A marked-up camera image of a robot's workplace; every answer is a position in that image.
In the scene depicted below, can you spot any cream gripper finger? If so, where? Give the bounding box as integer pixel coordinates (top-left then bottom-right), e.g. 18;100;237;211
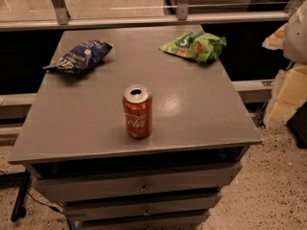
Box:
263;63;307;128
262;24;287;50

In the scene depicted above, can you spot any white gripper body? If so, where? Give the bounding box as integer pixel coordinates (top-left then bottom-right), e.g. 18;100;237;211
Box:
283;0;307;64

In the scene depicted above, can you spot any red coke can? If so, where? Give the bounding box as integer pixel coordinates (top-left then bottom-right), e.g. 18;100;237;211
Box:
123;84;153;139

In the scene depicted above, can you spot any green rice chip bag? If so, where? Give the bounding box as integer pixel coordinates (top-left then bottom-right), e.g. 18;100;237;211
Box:
159;32;226;62

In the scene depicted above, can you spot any blue chip bag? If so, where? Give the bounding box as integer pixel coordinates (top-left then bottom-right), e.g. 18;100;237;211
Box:
44;39;113;75

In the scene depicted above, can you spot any bottom grey drawer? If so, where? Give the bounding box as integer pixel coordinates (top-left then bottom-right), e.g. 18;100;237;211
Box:
74;210;210;230

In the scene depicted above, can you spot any grey drawer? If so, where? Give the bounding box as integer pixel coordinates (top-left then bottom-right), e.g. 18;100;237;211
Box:
74;210;210;230
64;190;222;221
34;162;242;202

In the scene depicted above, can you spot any grey drawer cabinet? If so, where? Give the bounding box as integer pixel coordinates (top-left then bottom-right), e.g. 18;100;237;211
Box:
10;27;261;230

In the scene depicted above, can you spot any middle grey drawer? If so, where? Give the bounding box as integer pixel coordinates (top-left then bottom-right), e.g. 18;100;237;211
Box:
64;190;222;221

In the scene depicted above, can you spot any top grey drawer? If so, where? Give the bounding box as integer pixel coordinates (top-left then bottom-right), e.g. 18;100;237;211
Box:
34;162;242;202

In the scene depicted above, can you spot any black floor stand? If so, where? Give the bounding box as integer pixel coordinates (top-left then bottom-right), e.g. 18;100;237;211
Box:
0;170;31;222

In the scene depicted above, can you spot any metal glass railing frame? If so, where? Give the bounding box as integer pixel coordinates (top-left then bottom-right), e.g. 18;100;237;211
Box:
0;0;304;32

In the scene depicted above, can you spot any black floor cable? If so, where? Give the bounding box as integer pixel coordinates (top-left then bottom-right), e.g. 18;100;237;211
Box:
0;170;72;230

